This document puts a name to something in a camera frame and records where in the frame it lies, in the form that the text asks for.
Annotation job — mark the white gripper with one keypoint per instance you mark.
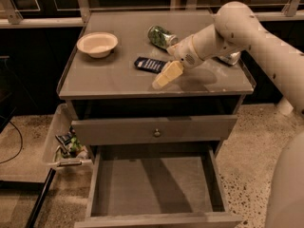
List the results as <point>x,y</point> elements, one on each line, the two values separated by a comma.
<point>184,53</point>

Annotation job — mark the blue rxbar blueberry bar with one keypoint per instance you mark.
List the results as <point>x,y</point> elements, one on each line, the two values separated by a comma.
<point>150,65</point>

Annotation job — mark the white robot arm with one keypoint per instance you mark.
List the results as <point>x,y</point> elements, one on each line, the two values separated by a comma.
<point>236,28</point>

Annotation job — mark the brass drawer knob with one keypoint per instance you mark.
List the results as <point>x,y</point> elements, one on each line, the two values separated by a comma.
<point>157,133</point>

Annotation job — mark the grey drawer cabinet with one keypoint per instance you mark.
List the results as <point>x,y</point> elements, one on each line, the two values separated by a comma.
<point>112,88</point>

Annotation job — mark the grey upper drawer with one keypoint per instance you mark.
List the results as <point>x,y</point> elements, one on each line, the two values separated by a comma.
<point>141,130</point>

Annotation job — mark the grey open middle drawer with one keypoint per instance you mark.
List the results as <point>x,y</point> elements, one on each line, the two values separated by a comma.
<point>157,186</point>

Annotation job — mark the green can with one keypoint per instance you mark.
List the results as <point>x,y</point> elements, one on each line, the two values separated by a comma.
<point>161,37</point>

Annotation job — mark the silver can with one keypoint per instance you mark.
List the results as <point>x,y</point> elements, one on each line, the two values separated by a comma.
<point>230,59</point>

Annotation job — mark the white paper bowl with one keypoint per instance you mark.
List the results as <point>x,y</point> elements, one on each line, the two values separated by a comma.
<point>97,44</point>

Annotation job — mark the snack packets in bin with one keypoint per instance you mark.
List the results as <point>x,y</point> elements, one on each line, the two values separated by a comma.
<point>70,147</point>

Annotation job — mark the black table leg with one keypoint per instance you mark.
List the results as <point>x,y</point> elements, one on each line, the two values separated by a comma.
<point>41,198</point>

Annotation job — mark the metal railing frame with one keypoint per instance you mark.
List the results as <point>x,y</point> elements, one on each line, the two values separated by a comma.
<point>29,14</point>

